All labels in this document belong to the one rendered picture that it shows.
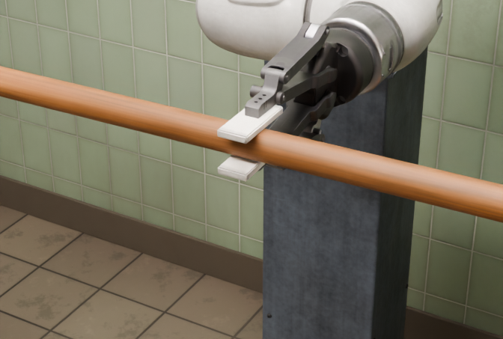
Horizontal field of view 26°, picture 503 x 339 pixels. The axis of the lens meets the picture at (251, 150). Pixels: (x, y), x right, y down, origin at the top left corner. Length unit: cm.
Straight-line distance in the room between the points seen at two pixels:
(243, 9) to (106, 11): 146
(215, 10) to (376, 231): 57
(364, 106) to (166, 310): 126
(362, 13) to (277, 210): 68
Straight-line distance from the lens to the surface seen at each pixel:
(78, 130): 293
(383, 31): 115
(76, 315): 277
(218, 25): 129
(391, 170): 92
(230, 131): 95
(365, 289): 179
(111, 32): 272
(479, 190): 90
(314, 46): 104
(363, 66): 111
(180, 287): 284
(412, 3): 121
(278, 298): 188
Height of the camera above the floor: 165
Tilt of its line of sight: 28 degrees down
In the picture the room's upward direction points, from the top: straight up
